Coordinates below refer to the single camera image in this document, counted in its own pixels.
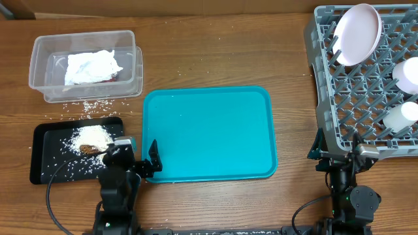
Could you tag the small white saucer bowl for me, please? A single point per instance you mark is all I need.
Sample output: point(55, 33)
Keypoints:
point(406, 74)

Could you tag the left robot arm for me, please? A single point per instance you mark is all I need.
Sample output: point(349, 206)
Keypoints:
point(120, 182)

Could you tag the large white plate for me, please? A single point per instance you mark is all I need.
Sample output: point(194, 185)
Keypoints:
point(357, 34)

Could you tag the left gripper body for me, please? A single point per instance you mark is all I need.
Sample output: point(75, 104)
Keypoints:
point(144, 170)

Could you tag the grey dishwasher rack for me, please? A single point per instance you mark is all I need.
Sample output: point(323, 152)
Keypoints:
point(356, 99)

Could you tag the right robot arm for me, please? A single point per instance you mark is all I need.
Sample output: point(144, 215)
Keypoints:
point(353, 205)

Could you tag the clear plastic bin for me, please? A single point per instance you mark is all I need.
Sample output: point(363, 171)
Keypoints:
point(49, 61)

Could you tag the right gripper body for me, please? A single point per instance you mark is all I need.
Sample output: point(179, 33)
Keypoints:
point(331, 160)

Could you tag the brown food scrap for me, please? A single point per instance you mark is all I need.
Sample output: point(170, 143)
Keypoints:
point(89, 150)

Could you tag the white cup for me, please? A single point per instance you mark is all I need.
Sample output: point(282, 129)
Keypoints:
point(401, 116)

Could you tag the pile of white rice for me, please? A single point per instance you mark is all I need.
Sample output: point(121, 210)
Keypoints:
point(95, 135)

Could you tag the white napkin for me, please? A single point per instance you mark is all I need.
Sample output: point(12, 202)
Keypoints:
point(89, 68)

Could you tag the red snack wrapper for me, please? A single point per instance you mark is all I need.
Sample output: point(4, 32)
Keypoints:
point(113, 79)

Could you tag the teal serving tray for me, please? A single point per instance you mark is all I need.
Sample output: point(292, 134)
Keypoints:
point(210, 134)

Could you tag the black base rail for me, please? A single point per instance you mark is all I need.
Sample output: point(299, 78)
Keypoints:
point(286, 230)

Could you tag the black tray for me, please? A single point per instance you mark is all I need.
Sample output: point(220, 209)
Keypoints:
point(46, 156)

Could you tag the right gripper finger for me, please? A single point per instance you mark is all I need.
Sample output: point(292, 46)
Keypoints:
point(357, 139)
point(316, 151)

